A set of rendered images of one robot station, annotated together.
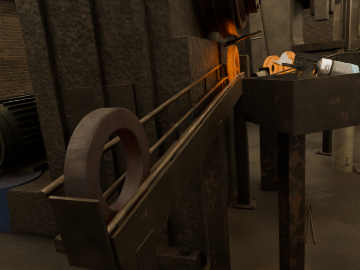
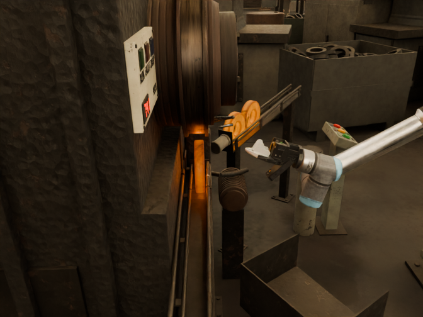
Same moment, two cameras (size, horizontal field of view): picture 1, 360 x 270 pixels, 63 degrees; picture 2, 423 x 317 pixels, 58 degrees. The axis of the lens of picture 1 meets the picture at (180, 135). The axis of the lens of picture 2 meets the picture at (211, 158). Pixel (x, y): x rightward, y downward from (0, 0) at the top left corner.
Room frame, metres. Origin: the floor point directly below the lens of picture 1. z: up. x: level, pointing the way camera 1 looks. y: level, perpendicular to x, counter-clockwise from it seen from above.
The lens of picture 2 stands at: (0.31, 0.11, 1.34)
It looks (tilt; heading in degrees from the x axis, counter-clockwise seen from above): 25 degrees down; 339
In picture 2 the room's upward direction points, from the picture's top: 1 degrees counter-clockwise
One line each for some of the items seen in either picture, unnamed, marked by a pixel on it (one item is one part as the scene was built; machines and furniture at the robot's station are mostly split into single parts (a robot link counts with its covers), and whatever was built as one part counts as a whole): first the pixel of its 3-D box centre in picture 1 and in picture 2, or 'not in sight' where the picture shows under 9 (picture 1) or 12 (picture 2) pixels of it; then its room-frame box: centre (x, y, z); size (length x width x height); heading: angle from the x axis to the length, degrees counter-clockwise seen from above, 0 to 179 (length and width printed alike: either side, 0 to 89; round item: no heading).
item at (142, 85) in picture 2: not in sight; (144, 75); (1.16, -0.06, 1.15); 0.26 x 0.02 x 0.18; 159
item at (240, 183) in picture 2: (269, 144); (231, 224); (1.70, -0.53, 0.27); 0.22 x 0.13 x 0.53; 159
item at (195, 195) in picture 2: not in sight; (199, 187); (1.46, -0.29, 0.66); 0.19 x 0.07 x 0.01; 159
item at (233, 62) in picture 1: (233, 66); (199, 166); (1.44, -0.29, 0.75); 0.18 x 0.03 x 0.18; 160
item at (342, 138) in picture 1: (343, 132); (307, 192); (1.83, -1.05, 0.26); 0.12 x 0.12 x 0.52
